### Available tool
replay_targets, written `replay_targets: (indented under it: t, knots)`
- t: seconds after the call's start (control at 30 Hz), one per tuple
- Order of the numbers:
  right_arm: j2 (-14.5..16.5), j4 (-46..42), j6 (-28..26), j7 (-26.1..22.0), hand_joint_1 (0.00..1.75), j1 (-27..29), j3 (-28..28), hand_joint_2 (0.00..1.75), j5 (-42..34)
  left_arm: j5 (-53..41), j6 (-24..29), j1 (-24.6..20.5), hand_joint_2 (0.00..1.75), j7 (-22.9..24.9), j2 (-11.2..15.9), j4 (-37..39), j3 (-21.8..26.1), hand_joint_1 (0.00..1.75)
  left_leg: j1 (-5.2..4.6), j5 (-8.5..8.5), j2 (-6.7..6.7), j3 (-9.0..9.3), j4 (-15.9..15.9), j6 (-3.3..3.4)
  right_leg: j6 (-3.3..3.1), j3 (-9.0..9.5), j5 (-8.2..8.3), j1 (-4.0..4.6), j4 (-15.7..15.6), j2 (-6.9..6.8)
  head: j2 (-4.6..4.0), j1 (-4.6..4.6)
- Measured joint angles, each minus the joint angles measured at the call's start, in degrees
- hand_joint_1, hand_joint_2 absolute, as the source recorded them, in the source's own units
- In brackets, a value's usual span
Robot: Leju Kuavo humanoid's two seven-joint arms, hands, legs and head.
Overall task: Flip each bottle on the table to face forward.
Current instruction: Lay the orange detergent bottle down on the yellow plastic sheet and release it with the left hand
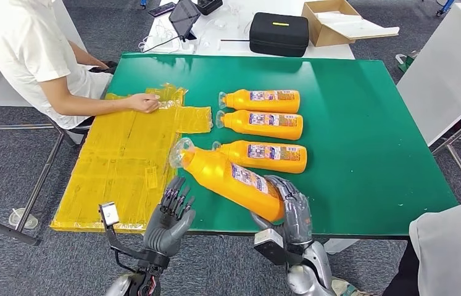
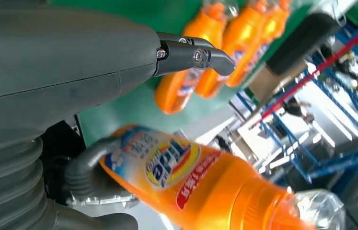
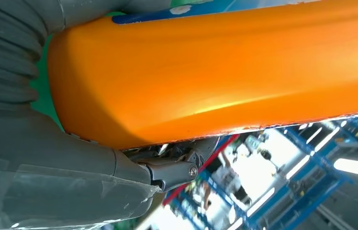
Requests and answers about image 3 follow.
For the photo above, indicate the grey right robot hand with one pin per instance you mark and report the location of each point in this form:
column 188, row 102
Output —
column 55, row 177

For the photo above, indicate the red pole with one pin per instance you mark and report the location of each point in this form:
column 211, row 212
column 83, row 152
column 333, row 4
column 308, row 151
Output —
column 204, row 166

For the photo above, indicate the person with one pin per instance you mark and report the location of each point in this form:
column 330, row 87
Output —
column 236, row 181

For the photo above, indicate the blue metal shelving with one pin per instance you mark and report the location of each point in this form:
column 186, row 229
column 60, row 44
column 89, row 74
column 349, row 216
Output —
column 321, row 171

